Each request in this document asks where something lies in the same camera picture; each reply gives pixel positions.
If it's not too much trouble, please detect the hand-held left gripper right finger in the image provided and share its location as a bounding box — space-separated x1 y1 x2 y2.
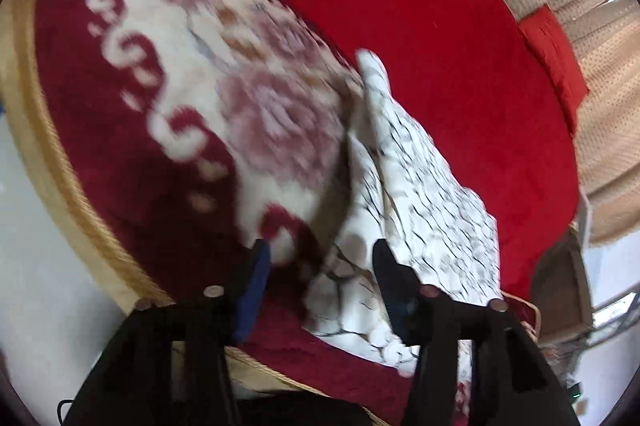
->
372 239 576 426

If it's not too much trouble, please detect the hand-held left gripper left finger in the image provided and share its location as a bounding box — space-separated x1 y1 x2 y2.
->
65 239 273 426

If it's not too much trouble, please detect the white black crackle-print coat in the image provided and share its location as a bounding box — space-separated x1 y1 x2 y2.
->
302 48 503 379

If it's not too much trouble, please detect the wooden side table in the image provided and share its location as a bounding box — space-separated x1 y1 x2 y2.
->
537 226 596 344

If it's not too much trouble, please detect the red floral sofa mat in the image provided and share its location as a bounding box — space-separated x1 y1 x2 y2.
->
0 0 543 426

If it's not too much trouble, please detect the red blanket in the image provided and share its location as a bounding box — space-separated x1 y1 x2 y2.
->
245 0 581 302

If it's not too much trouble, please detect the red pillow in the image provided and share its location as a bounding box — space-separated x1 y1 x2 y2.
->
517 4 590 137

